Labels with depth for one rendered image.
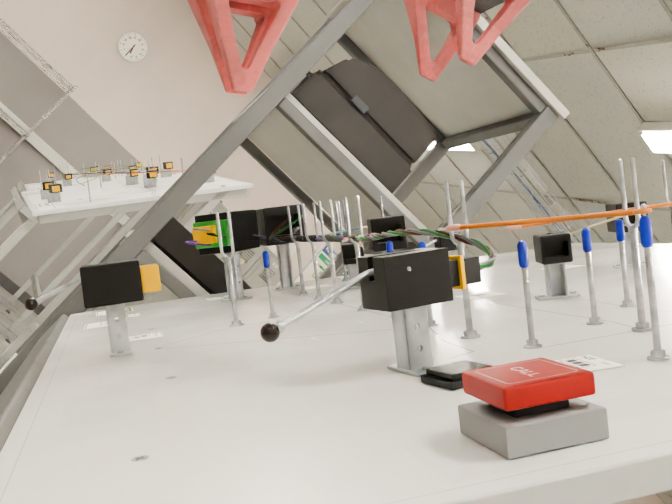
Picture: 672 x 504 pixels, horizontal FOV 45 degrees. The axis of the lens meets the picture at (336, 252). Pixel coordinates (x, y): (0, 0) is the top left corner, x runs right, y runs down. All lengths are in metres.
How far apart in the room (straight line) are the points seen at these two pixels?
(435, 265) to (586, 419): 0.22
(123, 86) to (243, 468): 7.84
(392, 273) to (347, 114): 1.14
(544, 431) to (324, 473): 0.11
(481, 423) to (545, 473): 0.05
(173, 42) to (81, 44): 0.87
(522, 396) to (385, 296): 0.21
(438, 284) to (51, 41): 7.68
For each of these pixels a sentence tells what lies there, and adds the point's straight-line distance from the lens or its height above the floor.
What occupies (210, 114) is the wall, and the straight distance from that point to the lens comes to 8.38.
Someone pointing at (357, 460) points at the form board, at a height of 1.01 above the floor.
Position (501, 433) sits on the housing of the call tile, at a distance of 0.40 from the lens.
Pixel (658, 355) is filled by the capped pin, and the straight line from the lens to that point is 0.60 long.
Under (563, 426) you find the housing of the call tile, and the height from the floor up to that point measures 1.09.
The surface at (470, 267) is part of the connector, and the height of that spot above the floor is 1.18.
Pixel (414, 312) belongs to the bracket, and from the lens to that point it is 0.61.
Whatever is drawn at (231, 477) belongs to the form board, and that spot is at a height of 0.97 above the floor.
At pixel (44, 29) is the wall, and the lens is 8.20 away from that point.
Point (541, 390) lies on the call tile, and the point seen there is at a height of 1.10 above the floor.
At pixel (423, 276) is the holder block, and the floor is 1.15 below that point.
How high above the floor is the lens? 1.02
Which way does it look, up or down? 10 degrees up
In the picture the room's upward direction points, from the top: 41 degrees clockwise
